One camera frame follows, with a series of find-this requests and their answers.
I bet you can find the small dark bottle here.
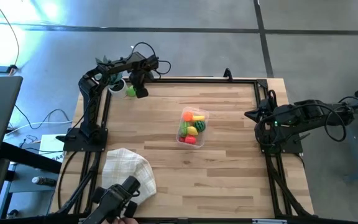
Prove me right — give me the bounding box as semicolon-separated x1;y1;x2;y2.
31;175;58;187

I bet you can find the person's hand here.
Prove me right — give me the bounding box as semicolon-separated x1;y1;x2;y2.
103;217;139;224

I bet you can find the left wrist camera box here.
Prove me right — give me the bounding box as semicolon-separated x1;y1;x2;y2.
141;55;160;74

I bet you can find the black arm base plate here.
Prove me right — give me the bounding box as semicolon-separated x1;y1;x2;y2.
55;127;108;153
259;132;304;155

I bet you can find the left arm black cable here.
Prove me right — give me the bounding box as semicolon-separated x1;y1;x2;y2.
129;42;172;75

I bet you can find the white floor cable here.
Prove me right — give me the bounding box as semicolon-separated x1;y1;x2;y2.
6;119;73;135

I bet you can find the beige plaid cloth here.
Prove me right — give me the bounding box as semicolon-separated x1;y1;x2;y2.
101;147;157;206

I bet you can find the dark equipment cart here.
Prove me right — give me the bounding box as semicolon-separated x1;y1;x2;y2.
0;141;62;220

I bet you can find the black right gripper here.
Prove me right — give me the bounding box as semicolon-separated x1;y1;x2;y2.
244;104;282;134

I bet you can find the white light bar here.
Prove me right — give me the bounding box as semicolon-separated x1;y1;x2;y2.
252;218;288;224

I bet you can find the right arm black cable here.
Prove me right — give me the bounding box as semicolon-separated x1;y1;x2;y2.
257;89;349;151

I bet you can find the green plant in white pot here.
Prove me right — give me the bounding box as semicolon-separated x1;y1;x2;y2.
94;55;129;99

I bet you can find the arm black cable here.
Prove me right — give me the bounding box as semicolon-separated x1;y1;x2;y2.
257;89;349;151
129;42;172;75

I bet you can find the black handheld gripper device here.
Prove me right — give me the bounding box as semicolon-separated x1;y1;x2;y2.
81;175;142;224

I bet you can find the red toy apple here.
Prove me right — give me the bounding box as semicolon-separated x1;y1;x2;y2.
184;134;198;146

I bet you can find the white paper sheet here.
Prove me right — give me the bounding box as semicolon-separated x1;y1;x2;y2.
38;133;65;162

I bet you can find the thin orange floor cable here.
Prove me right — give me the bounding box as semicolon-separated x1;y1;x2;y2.
0;0;21;76

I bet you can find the clear plastic tupperware container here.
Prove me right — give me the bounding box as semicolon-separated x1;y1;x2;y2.
175;106;210;149

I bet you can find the dark green toy watermelon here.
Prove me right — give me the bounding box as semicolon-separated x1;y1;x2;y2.
193;120;206;133

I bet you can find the black aluminium table frame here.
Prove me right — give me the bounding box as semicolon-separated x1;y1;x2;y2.
50;67;315;220

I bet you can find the striped green toy melon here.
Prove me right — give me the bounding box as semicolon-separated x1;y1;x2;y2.
179;121;190;138

